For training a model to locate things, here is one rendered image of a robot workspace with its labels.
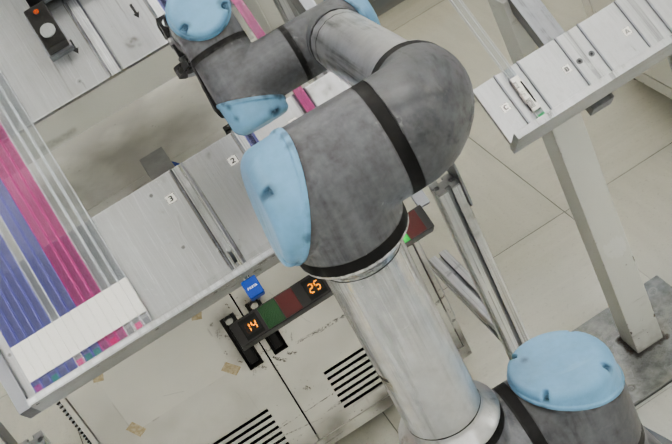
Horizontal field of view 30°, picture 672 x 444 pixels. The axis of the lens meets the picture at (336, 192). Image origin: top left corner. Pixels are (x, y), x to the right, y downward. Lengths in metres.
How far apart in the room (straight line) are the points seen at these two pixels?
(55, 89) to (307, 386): 0.78
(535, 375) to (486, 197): 1.65
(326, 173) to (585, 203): 1.18
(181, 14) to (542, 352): 0.57
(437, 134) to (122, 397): 1.28
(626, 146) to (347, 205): 1.94
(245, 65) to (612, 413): 0.58
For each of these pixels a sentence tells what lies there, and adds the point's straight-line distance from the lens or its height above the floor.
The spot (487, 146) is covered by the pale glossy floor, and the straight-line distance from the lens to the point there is 3.19.
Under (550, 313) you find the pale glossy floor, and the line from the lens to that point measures 2.64.
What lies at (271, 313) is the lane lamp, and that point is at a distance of 1.86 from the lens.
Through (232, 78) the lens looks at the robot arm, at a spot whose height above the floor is 1.10.
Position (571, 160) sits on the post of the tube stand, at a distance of 2.18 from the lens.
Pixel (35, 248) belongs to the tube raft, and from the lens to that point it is 1.92.
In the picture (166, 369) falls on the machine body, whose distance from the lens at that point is 2.29.
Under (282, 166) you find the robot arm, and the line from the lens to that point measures 1.11.
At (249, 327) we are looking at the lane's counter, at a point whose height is 0.66.
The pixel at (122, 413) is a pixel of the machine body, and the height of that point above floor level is 0.40.
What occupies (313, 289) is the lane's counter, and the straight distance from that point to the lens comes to 1.87.
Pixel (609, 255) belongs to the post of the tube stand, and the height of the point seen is 0.26.
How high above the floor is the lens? 1.73
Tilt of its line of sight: 32 degrees down
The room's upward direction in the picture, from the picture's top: 28 degrees counter-clockwise
